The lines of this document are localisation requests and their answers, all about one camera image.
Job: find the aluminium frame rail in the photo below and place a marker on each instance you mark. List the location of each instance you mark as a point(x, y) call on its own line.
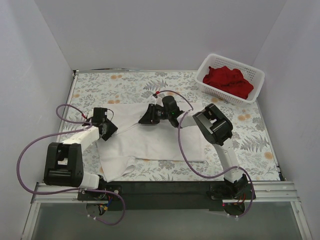
point(275, 214)

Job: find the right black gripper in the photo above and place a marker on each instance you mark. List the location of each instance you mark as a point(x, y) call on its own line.
point(152, 114)

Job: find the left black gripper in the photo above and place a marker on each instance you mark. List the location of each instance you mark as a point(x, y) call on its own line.
point(109, 130)

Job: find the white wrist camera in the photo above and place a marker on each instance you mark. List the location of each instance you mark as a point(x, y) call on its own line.
point(86, 118)
point(158, 99)

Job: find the floral patterned table mat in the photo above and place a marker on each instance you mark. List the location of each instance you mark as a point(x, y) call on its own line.
point(252, 147)

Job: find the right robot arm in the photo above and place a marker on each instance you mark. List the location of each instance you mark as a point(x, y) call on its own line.
point(216, 129)

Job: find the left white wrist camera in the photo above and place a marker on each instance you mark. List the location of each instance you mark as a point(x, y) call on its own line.
point(86, 118)

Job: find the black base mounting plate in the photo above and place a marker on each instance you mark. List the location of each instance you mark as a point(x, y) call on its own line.
point(168, 195)

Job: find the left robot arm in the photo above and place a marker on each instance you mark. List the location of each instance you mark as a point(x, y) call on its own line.
point(64, 160)

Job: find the white t shirt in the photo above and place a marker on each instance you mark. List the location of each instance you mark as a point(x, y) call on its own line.
point(134, 144)

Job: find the white plastic laundry basket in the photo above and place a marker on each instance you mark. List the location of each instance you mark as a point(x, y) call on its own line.
point(253, 75)

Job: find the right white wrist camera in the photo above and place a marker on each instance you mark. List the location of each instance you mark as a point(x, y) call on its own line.
point(158, 99)

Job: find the red t shirt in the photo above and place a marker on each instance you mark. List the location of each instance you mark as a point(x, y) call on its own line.
point(229, 81)

